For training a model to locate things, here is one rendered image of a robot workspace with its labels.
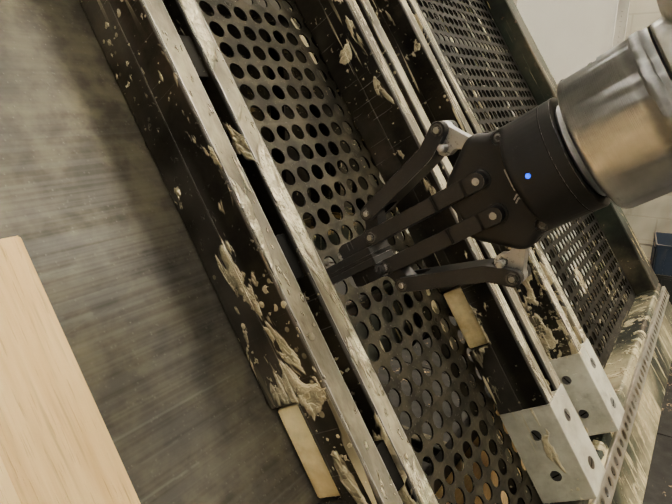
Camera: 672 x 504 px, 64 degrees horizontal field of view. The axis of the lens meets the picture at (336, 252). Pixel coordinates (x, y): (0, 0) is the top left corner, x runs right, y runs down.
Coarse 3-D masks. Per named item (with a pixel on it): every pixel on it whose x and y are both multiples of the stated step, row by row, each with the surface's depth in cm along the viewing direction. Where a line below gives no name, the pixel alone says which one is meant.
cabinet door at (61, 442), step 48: (0, 240) 33; (0, 288) 32; (0, 336) 31; (48, 336) 33; (0, 384) 30; (48, 384) 32; (0, 432) 29; (48, 432) 31; (96, 432) 33; (0, 480) 28; (48, 480) 30; (96, 480) 32
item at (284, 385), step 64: (128, 0) 43; (192, 0) 46; (128, 64) 45; (192, 64) 43; (192, 128) 42; (256, 128) 46; (192, 192) 44; (256, 192) 45; (256, 256) 41; (256, 320) 43; (320, 320) 44; (320, 384) 40; (320, 448) 42; (384, 448) 43
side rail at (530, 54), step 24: (480, 0) 146; (504, 0) 143; (504, 24) 144; (528, 48) 142; (528, 72) 144; (552, 96) 142; (600, 216) 142; (624, 216) 144; (624, 240) 140; (624, 264) 141; (648, 264) 143; (648, 288) 139
